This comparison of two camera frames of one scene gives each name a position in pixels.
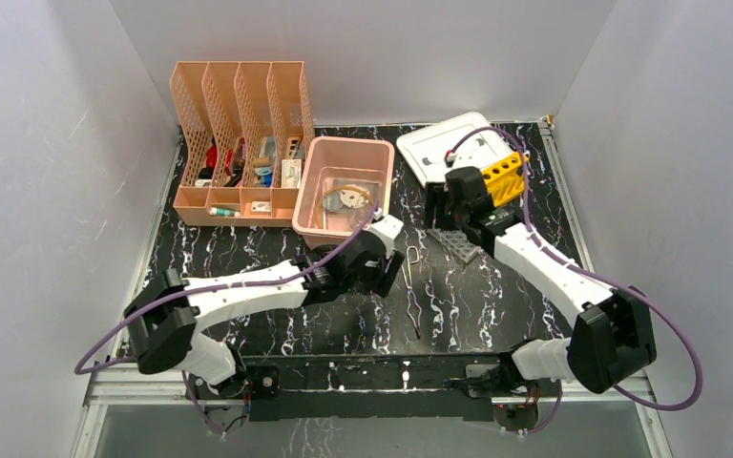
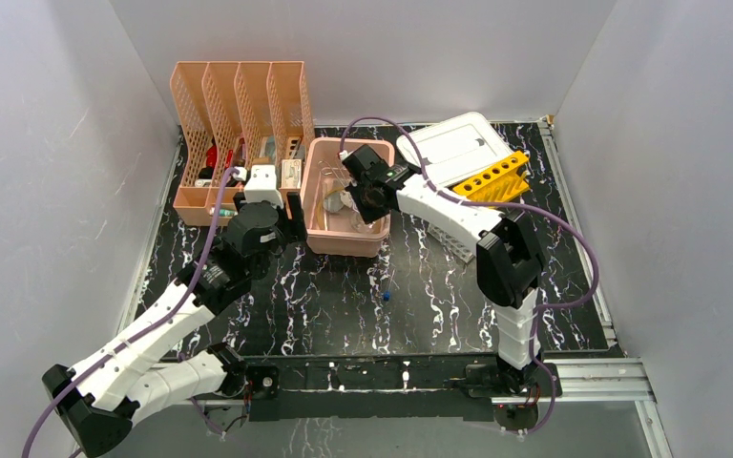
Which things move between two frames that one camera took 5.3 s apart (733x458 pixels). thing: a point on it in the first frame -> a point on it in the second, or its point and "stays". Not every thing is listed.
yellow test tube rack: (505, 180) stays
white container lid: (423, 150) stays
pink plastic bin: (343, 185) stays
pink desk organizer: (245, 127) stays
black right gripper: (435, 195) -> (366, 215)
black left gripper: (386, 273) -> (297, 231)
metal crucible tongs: (413, 309) -> (326, 171)
